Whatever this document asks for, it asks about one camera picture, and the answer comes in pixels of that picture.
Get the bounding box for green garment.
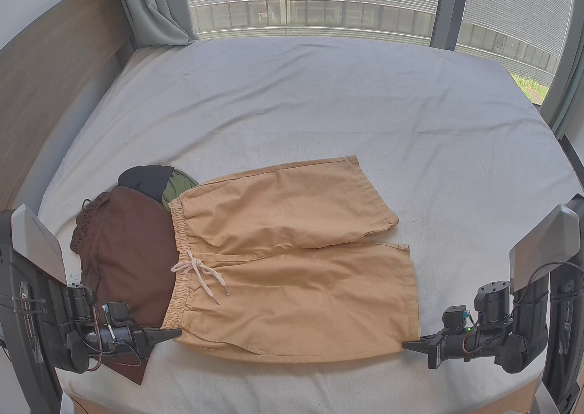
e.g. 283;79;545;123
162;169;200;207

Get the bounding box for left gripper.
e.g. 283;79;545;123
99;318;153;359

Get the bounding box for black garment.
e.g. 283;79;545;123
118;165;175;200

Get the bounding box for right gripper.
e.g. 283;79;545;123
427;332;477;369

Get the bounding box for tan shorts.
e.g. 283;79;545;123
161;155;420;363

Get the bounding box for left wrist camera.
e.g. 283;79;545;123
104;302;132;327

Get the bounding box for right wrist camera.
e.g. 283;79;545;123
442;306;470;335

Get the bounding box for black cable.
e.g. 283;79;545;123
528;262;584;287

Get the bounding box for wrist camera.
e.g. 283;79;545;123
104;302;132;327
442;306;470;335

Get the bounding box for brown shorts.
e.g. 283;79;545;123
70;186;179;385

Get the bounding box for bed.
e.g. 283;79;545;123
0;0;584;414

